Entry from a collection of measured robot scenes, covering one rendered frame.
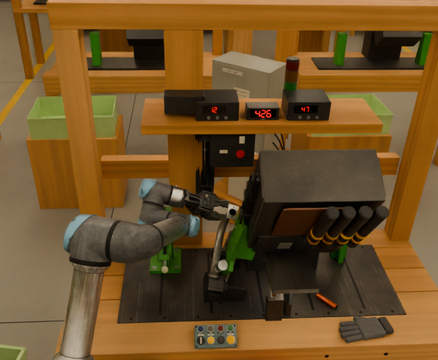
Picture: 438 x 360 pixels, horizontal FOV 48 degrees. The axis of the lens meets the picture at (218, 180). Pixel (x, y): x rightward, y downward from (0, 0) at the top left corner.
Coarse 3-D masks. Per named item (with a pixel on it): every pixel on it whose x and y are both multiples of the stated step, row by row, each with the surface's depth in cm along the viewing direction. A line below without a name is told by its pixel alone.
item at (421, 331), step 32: (256, 320) 186; (288, 320) 186; (320, 320) 187; (352, 320) 187; (416, 320) 188; (96, 352) 172; (128, 352) 172; (160, 352) 173; (192, 352) 174; (224, 352) 175; (256, 352) 176; (288, 352) 177; (320, 352) 178; (352, 352) 179; (384, 352) 180; (416, 352) 181
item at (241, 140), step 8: (216, 136) 186; (224, 136) 186; (232, 136) 186; (240, 136) 186; (248, 136) 186; (216, 144) 187; (224, 144) 187; (232, 144) 188; (240, 144) 188; (248, 144) 188; (216, 152) 189; (224, 152) 189; (232, 152) 189; (240, 152) 189; (248, 152) 190; (216, 160) 191; (224, 160) 191; (232, 160) 191; (240, 160) 191; (248, 160) 192
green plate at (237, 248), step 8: (240, 224) 180; (232, 232) 189; (240, 232) 178; (232, 240) 186; (240, 240) 178; (232, 248) 184; (240, 248) 181; (248, 248) 182; (232, 256) 182; (240, 256) 183; (248, 256) 184
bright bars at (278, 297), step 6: (270, 288) 182; (270, 294) 182; (276, 294) 183; (282, 294) 183; (270, 300) 180; (276, 300) 180; (282, 300) 180; (270, 306) 182; (276, 306) 182; (282, 306) 182; (270, 312) 183; (276, 312) 184; (270, 318) 185; (276, 318) 185
